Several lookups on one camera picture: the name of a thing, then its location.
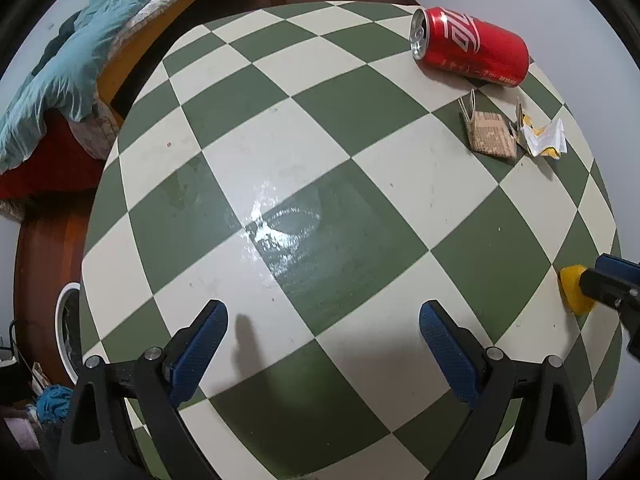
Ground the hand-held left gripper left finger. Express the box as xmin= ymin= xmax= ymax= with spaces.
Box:
xmin=56 ymin=299 xmax=230 ymax=480

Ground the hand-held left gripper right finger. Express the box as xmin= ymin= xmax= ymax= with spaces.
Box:
xmin=418 ymin=300 xmax=587 ymax=480

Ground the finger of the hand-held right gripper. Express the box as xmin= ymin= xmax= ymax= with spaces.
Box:
xmin=594 ymin=254 xmax=640 ymax=281
xmin=580 ymin=267 xmax=640 ymax=313

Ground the black white-rimmed waste bin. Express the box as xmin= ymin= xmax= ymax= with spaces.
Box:
xmin=53 ymin=282 xmax=87 ymax=387

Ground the white yellow crumpled wrapper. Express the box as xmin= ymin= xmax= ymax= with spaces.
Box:
xmin=515 ymin=103 xmax=569 ymax=159

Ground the blue cloth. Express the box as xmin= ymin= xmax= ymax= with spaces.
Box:
xmin=34 ymin=384 xmax=77 ymax=424

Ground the brown folded paper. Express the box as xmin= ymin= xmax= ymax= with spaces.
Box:
xmin=458 ymin=89 xmax=521 ymax=161

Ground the green checkered table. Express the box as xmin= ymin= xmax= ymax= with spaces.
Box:
xmin=80 ymin=1 xmax=624 ymax=480

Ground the red blanket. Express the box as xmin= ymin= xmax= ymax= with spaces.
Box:
xmin=0 ymin=119 xmax=107 ymax=202

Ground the beige patterned cloth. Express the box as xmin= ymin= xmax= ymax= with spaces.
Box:
xmin=69 ymin=104 xmax=122 ymax=159

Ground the red soda can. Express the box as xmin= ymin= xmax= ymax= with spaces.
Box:
xmin=409 ymin=6 xmax=530 ymax=87

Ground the light blue quilt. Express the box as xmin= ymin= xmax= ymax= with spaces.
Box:
xmin=0 ymin=0 xmax=177 ymax=174

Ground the patterned white bed sheet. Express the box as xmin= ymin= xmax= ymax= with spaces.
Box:
xmin=106 ymin=0 xmax=237 ymax=63

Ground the dark cloth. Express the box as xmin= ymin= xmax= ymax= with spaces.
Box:
xmin=39 ymin=10 xmax=82 ymax=70

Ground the wooden bed frame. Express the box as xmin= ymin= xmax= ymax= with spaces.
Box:
xmin=95 ymin=0 xmax=252 ymax=128

